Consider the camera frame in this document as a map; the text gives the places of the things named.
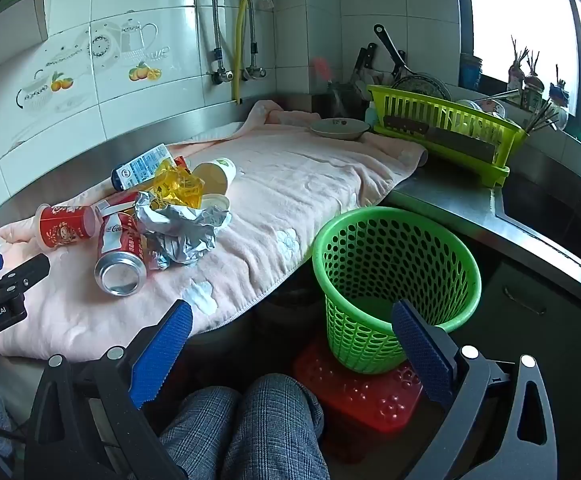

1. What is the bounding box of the white floral bowl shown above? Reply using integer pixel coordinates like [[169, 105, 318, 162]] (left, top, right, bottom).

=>
[[455, 99, 508, 121]]

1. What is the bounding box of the grey base cabinet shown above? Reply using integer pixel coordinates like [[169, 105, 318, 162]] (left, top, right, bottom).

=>
[[480, 260, 581, 411]]

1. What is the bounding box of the patterned plate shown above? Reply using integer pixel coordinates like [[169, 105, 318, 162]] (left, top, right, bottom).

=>
[[390, 73, 452, 102]]

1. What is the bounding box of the white plastic lid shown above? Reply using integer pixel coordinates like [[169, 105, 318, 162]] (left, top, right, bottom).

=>
[[200, 193, 231, 213]]

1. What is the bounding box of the red soda can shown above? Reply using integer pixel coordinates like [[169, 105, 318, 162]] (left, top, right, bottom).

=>
[[94, 210, 148, 297]]

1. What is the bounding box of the red printed plastic cup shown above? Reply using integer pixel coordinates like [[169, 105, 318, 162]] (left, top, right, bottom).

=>
[[35, 203, 100, 252]]

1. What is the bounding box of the black frying pan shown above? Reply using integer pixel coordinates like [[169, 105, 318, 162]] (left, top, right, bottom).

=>
[[373, 24, 413, 78]]

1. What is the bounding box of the blue container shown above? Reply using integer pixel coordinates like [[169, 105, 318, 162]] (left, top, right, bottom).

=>
[[459, 54, 483, 90]]

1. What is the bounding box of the blue white milk carton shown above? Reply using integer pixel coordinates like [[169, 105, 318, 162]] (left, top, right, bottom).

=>
[[111, 143, 174, 192]]

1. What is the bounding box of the dark utensil holder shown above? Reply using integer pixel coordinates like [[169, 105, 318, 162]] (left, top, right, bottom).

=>
[[326, 81, 366, 121]]

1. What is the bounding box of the person's left leg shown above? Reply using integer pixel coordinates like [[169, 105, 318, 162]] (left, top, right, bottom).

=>
[[158, 385, 244, 480]]

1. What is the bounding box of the white paper cup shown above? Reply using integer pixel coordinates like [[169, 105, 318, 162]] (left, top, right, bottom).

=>
[[190, 158, 236, 196]]

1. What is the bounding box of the wall cabinet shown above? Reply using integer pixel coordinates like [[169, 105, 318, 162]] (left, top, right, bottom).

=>
[[0, 0, 50, 46]]

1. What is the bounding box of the window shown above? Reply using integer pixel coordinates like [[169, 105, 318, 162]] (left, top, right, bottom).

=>
[[463, 0, 581, 151]]

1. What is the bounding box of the yellow plastic wrapper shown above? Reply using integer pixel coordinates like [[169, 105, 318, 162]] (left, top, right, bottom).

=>
[[148, 157, 206, 211]]

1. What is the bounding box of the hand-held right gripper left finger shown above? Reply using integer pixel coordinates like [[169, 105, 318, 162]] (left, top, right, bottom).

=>
[[24, 299, 194, 480]]

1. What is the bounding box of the green plastic basket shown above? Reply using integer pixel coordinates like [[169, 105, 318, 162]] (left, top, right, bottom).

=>
[[311, 206, 482, 375]]

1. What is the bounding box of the steel sink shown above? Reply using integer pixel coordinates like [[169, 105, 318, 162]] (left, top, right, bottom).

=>
[[490, 175, 581, 281]]

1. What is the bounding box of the metal ladle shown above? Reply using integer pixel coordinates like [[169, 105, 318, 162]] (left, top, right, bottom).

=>
[[473, 89, 521, 103]]

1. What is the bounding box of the sprouting plant in cup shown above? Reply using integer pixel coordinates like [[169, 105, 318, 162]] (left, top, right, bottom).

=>
[[523, 50, 546, 108], [507, 35, 530, 92], [547, 64, 571, 128]]

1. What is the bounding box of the crumpled silver foil bag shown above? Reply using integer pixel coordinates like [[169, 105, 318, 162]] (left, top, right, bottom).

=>
[[133, 190, 234, 272]]

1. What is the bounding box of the yellow gas pipe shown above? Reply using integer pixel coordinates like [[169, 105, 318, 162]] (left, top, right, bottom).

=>
[[233, 0, 257, 106]]

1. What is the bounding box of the red plastic stool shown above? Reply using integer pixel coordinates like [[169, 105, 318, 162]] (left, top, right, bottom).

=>
[[291, 340, 423, 436]]

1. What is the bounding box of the pink bottle brush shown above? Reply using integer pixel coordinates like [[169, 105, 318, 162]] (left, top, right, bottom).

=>
[[311, 57, 332, 86]]

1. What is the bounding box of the pink towel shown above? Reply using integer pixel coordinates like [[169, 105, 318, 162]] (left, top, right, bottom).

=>
[[0, 100, 428, 361]]

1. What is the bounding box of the bunch of chopsticks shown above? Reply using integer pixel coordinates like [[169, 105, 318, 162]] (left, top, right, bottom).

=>
[[523, 95, 567, 135]]

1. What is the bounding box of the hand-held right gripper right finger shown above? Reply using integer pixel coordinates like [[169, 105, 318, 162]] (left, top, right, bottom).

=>
[[391, 299, 558, 480]]

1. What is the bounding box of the ceramic bowl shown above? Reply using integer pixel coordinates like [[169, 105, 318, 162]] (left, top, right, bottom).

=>
[[310, 118, 372, 142]]

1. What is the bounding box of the green dish rack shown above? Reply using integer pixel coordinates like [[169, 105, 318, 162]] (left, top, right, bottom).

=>
[[367, 84, 528, 188]]

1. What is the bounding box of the braided metal water hose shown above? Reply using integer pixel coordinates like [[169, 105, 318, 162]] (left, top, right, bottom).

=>
[[247, 0, 270, 81], [199, 0, 235, 86]]

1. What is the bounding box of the wooden-handled cleaver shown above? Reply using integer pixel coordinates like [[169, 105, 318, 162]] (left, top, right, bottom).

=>
[[383, 115, 501, 156]]

